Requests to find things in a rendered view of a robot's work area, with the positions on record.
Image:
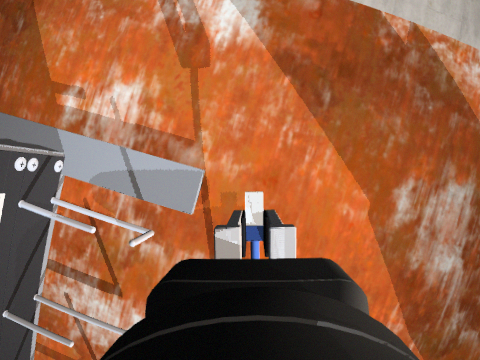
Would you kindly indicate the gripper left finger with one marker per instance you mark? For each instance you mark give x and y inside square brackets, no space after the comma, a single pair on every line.
[229,242]

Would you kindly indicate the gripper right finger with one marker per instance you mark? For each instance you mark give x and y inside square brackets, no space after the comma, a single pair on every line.
[279,239]

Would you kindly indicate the black patch panel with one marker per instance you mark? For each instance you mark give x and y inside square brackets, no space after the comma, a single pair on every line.
[34,173]

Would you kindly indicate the blue patch cable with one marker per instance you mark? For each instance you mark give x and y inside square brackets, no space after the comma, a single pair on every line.
[254,249]

